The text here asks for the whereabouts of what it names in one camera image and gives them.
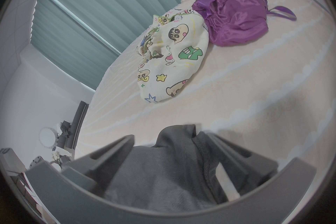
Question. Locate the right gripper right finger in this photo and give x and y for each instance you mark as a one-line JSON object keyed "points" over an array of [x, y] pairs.
{"points": [[249, 167]]}

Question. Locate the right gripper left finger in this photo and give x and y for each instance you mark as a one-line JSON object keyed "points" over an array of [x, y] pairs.
{"points": [[105, 162]]}

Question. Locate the black long-sleeved shirt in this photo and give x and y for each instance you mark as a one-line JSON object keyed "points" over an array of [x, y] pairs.
{"points": [[162, 173]]}

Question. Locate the bed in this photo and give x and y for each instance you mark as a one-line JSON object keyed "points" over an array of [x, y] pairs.
{"points": [[262, 86]]}

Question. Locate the round white mirror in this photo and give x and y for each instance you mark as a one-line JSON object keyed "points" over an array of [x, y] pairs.
{"points": [[48, 137]]}

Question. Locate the white printed garment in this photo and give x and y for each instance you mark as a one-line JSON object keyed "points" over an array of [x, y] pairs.
{"points": [[178, 60]]}

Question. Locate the purple satin garment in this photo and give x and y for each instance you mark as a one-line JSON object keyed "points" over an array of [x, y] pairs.
{"points": [[236, 20]]}

